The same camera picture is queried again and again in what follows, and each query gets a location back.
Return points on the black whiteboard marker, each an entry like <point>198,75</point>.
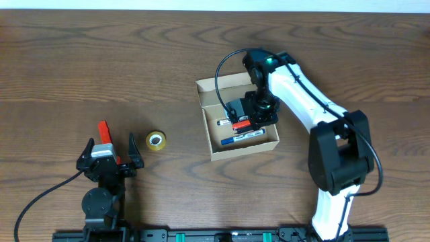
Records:
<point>223,122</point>

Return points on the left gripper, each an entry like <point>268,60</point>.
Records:
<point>136,160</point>

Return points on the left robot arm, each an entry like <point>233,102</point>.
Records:
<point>104,205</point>

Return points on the open cardboard box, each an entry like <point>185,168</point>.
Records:
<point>231,87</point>

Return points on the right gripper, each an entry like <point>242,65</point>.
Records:
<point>262,120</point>

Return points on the yellow tape roll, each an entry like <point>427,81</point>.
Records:
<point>156,140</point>

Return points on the red black stapler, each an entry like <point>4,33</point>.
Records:
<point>241,127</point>

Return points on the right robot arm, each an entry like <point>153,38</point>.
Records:
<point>340,149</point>

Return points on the blue whiteboard marker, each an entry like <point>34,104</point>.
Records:
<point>242,137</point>

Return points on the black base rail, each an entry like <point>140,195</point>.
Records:
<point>282,234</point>

